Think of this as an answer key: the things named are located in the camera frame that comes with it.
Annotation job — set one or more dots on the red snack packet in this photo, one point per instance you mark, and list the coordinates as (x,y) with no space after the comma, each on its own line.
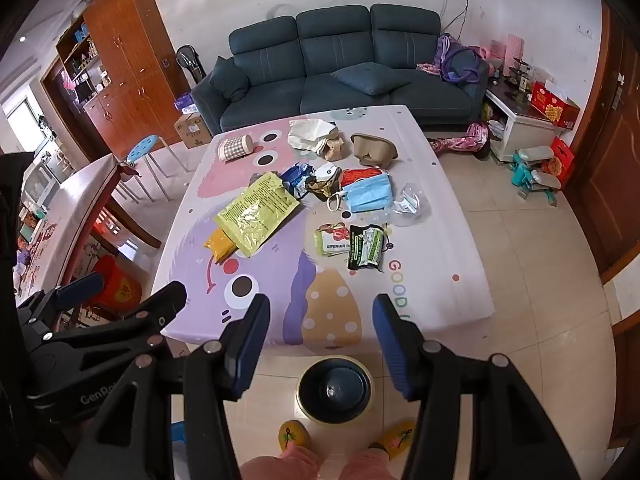
(357,176)

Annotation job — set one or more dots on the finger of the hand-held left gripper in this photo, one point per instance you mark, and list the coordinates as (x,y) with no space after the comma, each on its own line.
(80,287)
(160,307)

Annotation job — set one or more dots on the cartoon-print covered table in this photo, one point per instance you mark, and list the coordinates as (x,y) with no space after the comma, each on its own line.
(430,245)

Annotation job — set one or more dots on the dark teal cushion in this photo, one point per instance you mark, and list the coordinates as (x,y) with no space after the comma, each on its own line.
(370,79)
(229,77)

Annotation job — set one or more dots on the person's left leg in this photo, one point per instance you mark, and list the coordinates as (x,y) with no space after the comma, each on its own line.
(280,465)

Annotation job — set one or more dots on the wooden door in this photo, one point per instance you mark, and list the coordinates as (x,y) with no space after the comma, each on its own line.
(610,170)

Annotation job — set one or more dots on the red plastic bucket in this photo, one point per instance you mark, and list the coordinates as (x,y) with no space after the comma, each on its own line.
(120,285)

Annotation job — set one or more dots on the green white snack packet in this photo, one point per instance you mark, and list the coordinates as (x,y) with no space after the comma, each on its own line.
(332,240)

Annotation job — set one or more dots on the pink hoverboard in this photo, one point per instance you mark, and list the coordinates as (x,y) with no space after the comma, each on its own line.
(462,139)

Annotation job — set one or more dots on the black tiered stand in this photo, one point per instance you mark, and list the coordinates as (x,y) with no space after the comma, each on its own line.
(517,75)

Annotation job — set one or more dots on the white low cabinet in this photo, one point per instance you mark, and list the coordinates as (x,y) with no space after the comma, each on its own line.
(520,127)

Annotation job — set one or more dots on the pink gift bag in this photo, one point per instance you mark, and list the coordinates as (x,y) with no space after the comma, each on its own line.
(515,50)

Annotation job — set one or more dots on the clear plastic bag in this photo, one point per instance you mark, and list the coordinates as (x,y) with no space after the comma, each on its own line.
(411,202)

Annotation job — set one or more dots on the yellow-green foil packet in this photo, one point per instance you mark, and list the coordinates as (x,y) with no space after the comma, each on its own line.
(257,212)

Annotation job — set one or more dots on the wooden cabinet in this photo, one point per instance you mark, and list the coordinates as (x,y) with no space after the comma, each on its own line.
(135,70)

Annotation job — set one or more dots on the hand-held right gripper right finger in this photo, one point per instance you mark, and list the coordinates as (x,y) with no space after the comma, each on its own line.
(392,352)

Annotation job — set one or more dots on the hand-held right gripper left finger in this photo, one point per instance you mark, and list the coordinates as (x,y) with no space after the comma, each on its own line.
(247,347)

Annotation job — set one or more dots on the black bin with yellow rim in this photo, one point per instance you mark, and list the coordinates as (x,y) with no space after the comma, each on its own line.
(334,390)

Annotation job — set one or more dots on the blue plastic storage box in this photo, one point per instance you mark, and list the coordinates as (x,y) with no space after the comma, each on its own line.
(179,452)

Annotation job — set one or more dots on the white paper bag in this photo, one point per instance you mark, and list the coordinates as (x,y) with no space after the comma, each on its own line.
(307,132)

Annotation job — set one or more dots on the teal ride-on toy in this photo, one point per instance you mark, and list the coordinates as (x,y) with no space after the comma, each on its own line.
(532,175)

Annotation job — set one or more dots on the purple bag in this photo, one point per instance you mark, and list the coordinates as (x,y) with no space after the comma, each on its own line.
(460,60)

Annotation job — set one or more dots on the blue face mask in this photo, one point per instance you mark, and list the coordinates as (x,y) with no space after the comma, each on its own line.
(367,195)

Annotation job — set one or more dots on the orange packet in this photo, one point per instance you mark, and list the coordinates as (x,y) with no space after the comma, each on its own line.
(219,247)

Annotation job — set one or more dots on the blue round stool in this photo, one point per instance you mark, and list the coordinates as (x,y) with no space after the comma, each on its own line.
(145,146)

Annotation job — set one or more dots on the dark teal sofa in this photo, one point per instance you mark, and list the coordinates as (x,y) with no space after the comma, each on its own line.
(330,50)

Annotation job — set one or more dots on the black yellow snack wrapper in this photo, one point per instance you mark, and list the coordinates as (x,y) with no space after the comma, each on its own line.
(322,184)

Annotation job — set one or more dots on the checkered paper cup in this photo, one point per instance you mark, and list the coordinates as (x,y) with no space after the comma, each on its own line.
(235,149)

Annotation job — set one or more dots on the black green snack packet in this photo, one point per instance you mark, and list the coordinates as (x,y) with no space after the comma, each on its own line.
(366,249)

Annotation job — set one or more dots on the blue snack wrapper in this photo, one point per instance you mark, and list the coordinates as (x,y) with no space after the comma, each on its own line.
(296,179)

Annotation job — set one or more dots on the black electric fan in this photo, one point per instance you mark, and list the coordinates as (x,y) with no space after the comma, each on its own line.
(189,62)

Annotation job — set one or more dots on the cardboard box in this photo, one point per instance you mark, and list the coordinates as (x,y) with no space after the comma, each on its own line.
(192,131)

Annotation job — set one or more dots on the red gift bag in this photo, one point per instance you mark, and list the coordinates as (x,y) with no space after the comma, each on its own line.
(562,162)

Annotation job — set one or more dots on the white microwave oven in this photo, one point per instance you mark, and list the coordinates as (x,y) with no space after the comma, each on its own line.
(42,185)

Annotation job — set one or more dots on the wooden dining table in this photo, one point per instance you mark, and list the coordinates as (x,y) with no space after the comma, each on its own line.
(80,210)

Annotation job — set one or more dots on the red gift box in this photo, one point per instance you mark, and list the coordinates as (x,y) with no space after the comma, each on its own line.
(552,105)

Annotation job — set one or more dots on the blue tissue pack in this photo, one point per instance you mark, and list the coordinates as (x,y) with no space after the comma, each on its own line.
(185,104)

